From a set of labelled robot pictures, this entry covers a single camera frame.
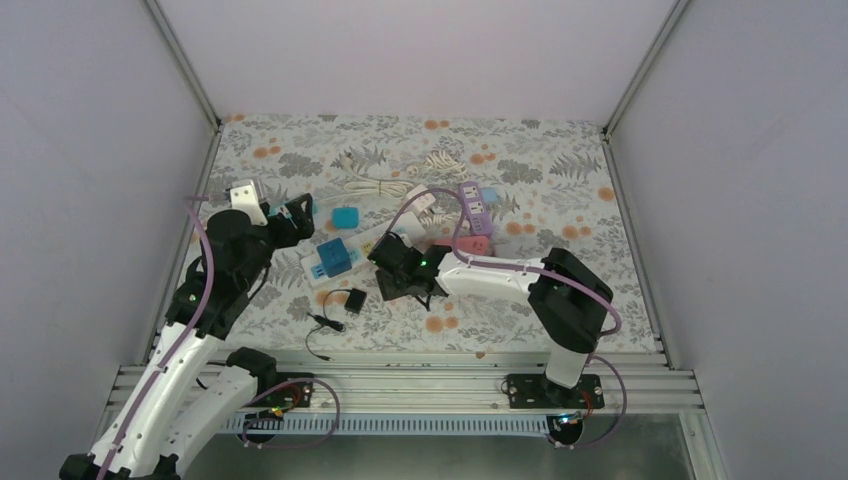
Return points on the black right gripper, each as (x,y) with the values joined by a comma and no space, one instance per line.
(390,291)

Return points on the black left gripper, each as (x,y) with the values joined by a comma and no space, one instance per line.
(303,223)

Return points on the blue cube socket adapter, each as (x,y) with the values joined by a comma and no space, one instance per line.
(334,257)

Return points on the white tiger cube socket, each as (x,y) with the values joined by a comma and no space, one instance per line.
(420,200)

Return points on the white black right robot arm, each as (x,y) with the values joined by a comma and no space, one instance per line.
(567,298)

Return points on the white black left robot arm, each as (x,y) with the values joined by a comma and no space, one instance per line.
(155,436)

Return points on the cyan flat plug adapter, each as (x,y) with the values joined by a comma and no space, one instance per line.
(345,218)

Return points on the teal power strip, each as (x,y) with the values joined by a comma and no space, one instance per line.
(287,207)

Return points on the white long power strip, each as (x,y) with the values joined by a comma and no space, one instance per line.
(359,245)

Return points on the pink power strip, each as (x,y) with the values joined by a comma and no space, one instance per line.
(472,245)

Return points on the purple power strip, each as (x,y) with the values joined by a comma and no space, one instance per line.
(475,208)

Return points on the floral patterned table mat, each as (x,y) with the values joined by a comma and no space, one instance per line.
(547,186)

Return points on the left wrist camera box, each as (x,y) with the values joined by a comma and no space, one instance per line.
(247,196)

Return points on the aluminium corner frame rail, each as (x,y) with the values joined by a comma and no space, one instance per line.
(168,34)

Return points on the aluminium front rail base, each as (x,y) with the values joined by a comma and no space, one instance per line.
(466,393)

